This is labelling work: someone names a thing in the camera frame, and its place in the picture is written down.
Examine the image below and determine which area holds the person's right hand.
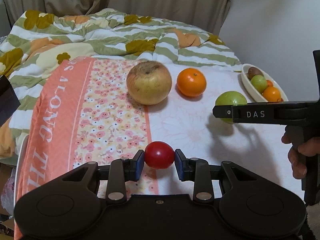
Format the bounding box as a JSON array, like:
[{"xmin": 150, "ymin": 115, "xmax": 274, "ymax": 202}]
[{"xmin": 287, "ymin": 137, "xmax": 320, "ymax": 179}]

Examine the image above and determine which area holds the red cherry tomato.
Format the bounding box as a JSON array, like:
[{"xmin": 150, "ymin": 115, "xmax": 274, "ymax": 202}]
[{"xmin": 144, "ymin": 141, "xmax": 175, "ymax": 170}]

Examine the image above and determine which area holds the small mandarin in bowl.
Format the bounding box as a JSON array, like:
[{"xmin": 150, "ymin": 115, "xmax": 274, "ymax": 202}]
[{"xmin": 266, "ymin": 80, "xmax": 273, "ymax": 87}]

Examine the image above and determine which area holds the large orange in bowl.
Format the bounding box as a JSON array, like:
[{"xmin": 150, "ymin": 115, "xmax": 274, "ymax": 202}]
[{"xmin": 262, "ymin": 87, "xmax": 281, "ymax": 102}]

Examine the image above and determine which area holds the brown kiwi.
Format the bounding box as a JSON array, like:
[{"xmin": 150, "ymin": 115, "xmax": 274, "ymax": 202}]
[{"xmin": 247, "ymin": 67, "xmax": 263, "ymax": 80}]

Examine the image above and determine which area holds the pink floral table cloth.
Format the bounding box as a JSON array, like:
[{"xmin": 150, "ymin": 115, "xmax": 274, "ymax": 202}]
[{"xmin": 14, "ymin": 57, "xmax": 306, "ymax": 239}]

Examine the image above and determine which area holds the green apple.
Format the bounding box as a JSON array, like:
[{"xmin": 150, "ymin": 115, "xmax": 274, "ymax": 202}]
[
  {"xmin": 251, "ymin": 75, "xmax": 268, "ymax": 94},
  {"xmin": 215, "ymin": 90, "xmax": 249, "ymax": 125}
]

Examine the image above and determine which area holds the orange mandarin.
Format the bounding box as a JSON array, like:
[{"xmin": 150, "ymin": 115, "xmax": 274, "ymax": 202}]
[{"xmin": 176, "ymin": 68, "xmax": 207, "ymax": 98}]

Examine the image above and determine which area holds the green striped floral blanket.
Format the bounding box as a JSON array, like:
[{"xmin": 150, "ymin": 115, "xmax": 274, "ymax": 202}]
[{"xmin": 1, "ymin": 8, "xmax": 242, "ymax": 159}]

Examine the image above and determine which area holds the green apple in bowl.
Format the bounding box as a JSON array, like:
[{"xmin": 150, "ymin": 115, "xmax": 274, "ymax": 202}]
[{"xmin": 251, "ymin": 75, "xmax": 268, "ymax": 94}]

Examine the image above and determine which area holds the yellow-brown apple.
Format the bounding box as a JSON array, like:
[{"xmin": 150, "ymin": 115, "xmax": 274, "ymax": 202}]
[{"xmin": 126, "ymin": 61, "xmax": 172, "ymax": 105}]

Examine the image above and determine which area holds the white oval fruit bowl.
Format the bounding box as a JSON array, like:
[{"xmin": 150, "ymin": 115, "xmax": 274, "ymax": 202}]
[{"xmin": 240, "ymin": 63, "xmax": 288, "ymax": 102}]

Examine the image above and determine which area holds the white plastic bag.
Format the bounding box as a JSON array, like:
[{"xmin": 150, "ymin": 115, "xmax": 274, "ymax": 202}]
[{"xmin": 1, "ymin": 175, "xmax": 15, "ymax": 215}]

